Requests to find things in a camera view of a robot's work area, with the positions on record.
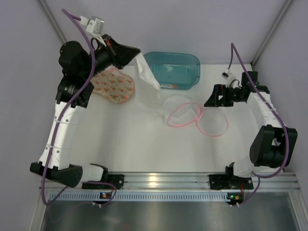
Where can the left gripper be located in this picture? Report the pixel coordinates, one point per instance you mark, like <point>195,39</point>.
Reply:
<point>115,55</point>

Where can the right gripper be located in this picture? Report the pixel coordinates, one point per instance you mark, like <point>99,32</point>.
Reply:
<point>223,95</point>

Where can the floral pink laundry bag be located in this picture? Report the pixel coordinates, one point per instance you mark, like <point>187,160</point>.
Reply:
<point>113,85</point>

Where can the white bra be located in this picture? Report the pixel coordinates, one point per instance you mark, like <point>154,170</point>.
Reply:
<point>147,87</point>

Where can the small white mesh laundry bag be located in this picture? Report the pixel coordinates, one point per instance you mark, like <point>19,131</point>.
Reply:
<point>179,111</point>

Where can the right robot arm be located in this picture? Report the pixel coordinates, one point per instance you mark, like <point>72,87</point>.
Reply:
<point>274,144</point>

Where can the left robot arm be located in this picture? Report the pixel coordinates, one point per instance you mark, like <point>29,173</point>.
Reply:
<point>72,98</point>

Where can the teal plastic bin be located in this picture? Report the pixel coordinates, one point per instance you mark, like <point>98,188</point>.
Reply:
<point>177,71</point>

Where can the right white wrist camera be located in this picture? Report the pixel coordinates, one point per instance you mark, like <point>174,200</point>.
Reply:
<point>230,78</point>

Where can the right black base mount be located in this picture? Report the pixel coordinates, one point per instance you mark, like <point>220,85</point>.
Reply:
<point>224,182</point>

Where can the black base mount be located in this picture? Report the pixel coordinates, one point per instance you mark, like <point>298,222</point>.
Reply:
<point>115,179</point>
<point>224,182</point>

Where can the left aluminium corner post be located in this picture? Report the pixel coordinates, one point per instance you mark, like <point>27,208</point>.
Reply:
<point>52,20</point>

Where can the aluminium corner post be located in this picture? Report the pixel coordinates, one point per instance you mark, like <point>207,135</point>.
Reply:
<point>52,20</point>
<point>278,19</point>

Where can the aluminium front rail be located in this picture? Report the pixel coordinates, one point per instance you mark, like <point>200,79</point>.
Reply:
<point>199,182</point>

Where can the right aluminium corner post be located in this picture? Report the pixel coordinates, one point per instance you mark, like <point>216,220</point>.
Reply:
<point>278,19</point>

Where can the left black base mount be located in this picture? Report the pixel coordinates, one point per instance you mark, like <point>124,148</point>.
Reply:
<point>115,179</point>

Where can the perforated cable duct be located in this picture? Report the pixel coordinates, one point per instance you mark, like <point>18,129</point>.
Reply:
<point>148,196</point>

